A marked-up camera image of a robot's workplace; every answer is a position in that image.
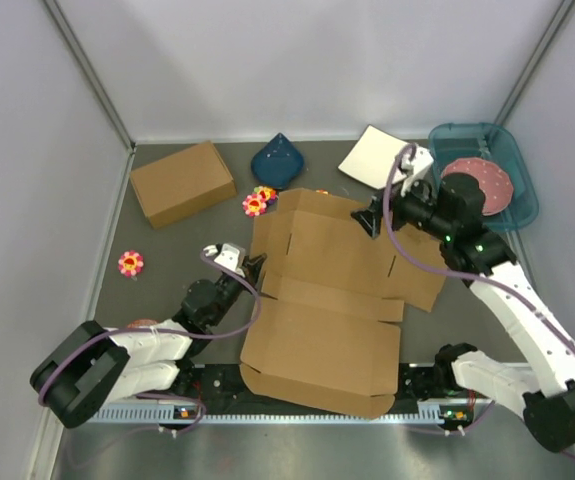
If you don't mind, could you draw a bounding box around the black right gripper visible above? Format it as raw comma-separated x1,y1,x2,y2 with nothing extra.
350,169,454,241

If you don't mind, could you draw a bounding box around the brown cardboard box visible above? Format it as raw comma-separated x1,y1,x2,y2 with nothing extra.
240,188,444,419
130,141,237,229

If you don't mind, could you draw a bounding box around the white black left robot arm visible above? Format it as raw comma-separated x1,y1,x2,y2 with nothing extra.
29,244,267,429

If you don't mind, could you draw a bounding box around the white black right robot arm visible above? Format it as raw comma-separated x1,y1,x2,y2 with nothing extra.
351,174,575,453

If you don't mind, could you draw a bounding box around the closed brown cardboard box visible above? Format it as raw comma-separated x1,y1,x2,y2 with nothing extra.
130,141,237,229

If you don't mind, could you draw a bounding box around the white square plate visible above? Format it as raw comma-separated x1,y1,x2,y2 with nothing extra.
338,125,407,190

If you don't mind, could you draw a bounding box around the pink flower plush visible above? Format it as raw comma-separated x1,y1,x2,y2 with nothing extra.
242,193,267,217
117,250,144,278

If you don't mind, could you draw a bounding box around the rainbow flower plush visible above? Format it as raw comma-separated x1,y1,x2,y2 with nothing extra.
253,185,278,205

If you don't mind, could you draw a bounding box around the dark blue ceramic bowl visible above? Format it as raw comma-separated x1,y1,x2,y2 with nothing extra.
250,133,305,190

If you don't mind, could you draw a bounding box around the teal plastic bin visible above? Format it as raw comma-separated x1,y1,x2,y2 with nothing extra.
429,122,539,232

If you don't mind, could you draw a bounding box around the pink dotted plate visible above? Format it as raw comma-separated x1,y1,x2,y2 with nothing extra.
441,157,514,217

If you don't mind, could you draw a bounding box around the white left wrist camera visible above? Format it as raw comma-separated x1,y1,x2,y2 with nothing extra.
202,243,246,277

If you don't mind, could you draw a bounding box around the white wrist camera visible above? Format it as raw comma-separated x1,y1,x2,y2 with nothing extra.
202,243,246,277
396,143,434,197

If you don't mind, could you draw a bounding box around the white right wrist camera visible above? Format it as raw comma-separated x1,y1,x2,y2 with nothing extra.
396,143,434,197

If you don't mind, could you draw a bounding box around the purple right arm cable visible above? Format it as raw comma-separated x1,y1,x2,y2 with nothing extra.
384,144,575,466

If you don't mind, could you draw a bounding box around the grey slotted cable duct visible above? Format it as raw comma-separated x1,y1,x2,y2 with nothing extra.
91,402,473,425

